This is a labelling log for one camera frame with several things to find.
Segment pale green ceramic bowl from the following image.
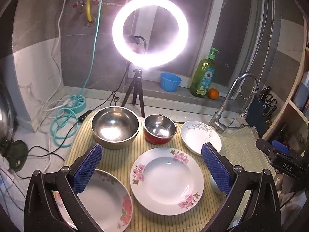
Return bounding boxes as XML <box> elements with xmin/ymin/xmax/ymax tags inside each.
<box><xmin>210</xmin><ymin>175</ymin><xmax>225</xmax><ymax>195</ymax></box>

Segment white plate red peonies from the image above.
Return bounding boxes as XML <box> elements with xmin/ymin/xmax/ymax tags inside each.
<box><xmin>54</xmin><ymin>169</ymin><xmax>134</xmax><ymax>232</ymax></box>

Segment white plate pink flowers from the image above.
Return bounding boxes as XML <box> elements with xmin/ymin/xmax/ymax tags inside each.
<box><xmin>129</xmin><ymin>148</ymin><xmax>204</xmax><ymax>216</ymax></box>

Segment white plate grey branch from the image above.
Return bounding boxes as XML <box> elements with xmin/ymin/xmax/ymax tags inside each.
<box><xmin>180</xmin><ymin>120</ymin><xmax>222</xmax><ymax>156</ymax></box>

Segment large steel mixing bowl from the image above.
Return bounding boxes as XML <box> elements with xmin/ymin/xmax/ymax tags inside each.
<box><xmin>91</xmin><ymin>106</ymin><xmax>140</xmax><ymax>150</ymax></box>

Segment red steel bowl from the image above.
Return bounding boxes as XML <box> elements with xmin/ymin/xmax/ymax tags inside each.
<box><xmin>143</xmin><ymin>114</ymin><xmax>177</xmax><ymax>145</ymax></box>

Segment chrome kitchen faucet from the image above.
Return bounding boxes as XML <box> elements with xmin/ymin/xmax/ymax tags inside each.
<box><xmin>208</xmin><ymin>72</ymin><xmax>258</xmax><ymax>134</ymax></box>

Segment gloved right hand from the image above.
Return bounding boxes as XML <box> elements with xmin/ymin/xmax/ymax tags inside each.
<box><xmin>274</xmin><ymin>174</ymin><xmax>308</xmax><ymax>230</ymax></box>

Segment steel pot lid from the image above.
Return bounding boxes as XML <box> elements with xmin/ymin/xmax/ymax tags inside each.
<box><xmin>1</xmin><ymin>81</ymin><xmax>14</xmax><ymax>147</ymax></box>

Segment small orange fruit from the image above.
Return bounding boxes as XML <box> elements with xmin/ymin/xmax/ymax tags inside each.
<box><xmin>207</xmin><ymin>88</ymin><xmax>219</xmax><ymax>100</ymax></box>

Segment green dish soap bottle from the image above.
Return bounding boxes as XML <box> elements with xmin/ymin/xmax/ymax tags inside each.
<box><xmin>190</xmin><ymin>47</ymin><xmax>220</xmax><ymax>98</ymax></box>

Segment blue ribbed silicone cup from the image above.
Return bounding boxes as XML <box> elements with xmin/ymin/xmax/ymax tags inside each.
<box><xmin>160</xmin><ymin>72</ymin><xmax>182</xmax><ymax>92</ymax></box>

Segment black mini tripod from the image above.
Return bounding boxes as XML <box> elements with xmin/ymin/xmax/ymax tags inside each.
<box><xmin>121</xmin><ymin>69</ymin><xmax>145</xmax><ymax>117</ymax></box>

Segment black inline cable switch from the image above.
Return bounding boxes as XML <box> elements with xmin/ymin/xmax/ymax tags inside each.
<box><xmin>78</xmin><ymin>109</ymin><xmax>92</xmax><ymax>123</ymax></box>

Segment black ring light cable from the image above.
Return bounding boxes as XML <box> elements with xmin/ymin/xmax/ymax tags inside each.
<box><xmin>24</xmin><ymin>62</ymin><xmax>132</xmax><ymax>158</ymax></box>

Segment bright ring light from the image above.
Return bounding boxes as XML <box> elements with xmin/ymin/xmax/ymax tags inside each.
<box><xmin>112</xmin><ymin>0</ymin><xmax>188</xmax><ymax>70</ymax></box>

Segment teal coiled cable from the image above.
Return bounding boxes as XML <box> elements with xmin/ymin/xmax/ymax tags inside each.
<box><xmin>49</xmin><ymin>0</ymin><xmax>107</xmax><ymax>148</ymax></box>

